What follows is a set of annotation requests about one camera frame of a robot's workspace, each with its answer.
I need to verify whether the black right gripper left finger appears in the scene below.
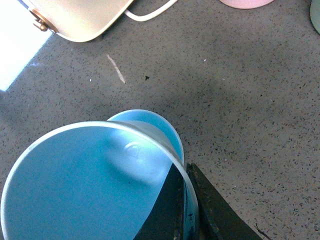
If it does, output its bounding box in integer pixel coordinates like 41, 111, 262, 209
135, 165, 184, 240

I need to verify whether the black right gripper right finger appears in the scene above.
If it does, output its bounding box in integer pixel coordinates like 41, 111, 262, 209
186, 163, 261, 240

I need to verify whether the blue plastic cup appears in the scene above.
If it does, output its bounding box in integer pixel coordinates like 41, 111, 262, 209
108, 109, 185, 165
0, 121, 199, 240

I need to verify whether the pink plastic bowl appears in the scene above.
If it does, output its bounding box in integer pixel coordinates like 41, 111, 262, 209
220, 0, 274, 10

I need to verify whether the cream two-slot toaster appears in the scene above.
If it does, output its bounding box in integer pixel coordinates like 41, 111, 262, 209
20, 0, 133, 43

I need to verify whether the green plastic bowl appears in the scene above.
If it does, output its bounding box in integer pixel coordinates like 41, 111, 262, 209
309, 0, 320, 33

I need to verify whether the white toaster power cable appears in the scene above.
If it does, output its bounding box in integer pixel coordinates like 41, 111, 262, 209
123, 0, 179, 22

